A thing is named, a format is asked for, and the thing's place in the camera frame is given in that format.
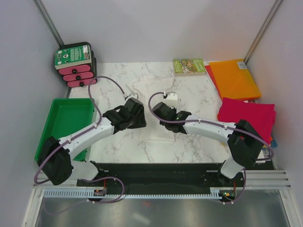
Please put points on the light green book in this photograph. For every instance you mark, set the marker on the light green book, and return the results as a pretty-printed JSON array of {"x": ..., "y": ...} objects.
[{"x": 189, "y": 67}]

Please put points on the magenta folded t shirt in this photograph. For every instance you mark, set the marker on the magenta folded t shirt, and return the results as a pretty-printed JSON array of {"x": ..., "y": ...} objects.
[{"x": 261, "y": 116}]

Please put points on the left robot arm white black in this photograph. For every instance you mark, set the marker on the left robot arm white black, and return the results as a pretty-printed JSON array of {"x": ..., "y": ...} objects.
[{"x": 56, "y": 159}]

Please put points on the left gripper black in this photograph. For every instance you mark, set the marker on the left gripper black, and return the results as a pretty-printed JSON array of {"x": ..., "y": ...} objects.
[{"x": 141, "y": 122}]

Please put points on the white slotted cable duct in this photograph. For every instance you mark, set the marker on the white slotted cable duct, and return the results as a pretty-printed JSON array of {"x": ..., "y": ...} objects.
[{"x": 91, "y": 193}]

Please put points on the left aluminium frame post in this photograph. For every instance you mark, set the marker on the left aluminium frame post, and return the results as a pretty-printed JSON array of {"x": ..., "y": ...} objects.
[{"x": 48, "y": 21}]

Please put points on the black pink drawer stand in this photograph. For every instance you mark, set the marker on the black pink drawer stand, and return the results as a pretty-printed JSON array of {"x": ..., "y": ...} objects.
[{"x": 81, "y": 75}]

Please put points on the green book on stand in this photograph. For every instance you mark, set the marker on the green book on stand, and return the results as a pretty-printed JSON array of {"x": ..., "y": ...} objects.
[{"x": 72, "y": 57}]

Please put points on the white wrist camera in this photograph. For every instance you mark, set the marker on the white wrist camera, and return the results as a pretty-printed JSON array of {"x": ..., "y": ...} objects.
[
  {"x": 171, "y": 99},
  {"x": 132, "y": 95}
]

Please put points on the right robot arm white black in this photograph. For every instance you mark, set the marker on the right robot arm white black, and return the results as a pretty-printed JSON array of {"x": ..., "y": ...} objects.
[{"x": 243, "y": 141}]

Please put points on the green plastic tray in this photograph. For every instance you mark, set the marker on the green plastic tray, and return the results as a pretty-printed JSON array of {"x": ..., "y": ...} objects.
[{"x": 66, "y": 116}]

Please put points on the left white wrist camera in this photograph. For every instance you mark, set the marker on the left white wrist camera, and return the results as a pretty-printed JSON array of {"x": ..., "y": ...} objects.
[{"x": 132, "y": 95}]

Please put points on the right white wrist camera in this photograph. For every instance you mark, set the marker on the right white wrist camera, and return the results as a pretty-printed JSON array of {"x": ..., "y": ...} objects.
[{"x": 171, "y": 99}]

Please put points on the right aluminium frame post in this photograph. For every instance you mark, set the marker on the right aluminium frame post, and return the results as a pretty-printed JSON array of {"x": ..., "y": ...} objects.
[{"x": 266, "y": 23}]

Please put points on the aluminium frame post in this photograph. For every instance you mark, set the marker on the aluminium frame post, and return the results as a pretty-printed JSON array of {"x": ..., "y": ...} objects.
[
  {"x": 48, "y": 21},
  {"x": 266, "y": 23}
]

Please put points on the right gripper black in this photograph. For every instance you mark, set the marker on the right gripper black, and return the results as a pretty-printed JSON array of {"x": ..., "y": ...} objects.
[{"x": 174, "y": 109}]

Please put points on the orange plastic folder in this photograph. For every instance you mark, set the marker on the orange plastic folder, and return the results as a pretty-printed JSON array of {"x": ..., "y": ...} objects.
[{"x": 234, "y": 80}]

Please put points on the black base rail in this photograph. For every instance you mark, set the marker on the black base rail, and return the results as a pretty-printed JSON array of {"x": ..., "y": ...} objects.
[{"x": 162, "y": 178}]

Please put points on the red folder under orange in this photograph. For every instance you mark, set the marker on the red folder under orange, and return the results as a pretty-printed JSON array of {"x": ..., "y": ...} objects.
[{"x": 210, "y": 74}]

